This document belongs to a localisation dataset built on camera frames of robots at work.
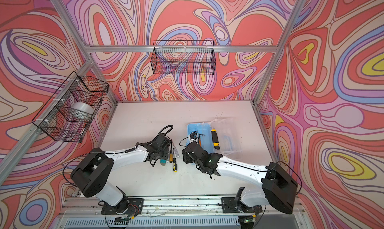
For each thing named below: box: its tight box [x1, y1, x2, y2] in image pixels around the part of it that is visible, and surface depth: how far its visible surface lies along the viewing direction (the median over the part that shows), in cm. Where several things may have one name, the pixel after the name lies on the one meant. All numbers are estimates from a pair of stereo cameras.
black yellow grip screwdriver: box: [172, 148, 178, 173], surface depth 87 cm
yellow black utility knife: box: [211, 129, 220, 150], surface depth 92 cm
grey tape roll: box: [70, 102, 95, 122], surface depth 74 cm
